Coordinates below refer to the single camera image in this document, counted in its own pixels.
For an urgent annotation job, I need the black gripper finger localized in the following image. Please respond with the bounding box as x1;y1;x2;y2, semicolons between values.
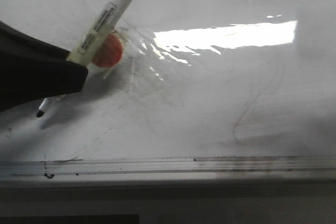
1;23;88;111

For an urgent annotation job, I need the white whiteboard marker pen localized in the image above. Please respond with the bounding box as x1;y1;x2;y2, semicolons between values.
36;0;145;118

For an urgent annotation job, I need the red magnet taped to marker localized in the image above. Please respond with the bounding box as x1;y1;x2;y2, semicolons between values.
87;29;128;79

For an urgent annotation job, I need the white whiteboard with aluminium frame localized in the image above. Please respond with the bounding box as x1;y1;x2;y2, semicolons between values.
1;0;335;187

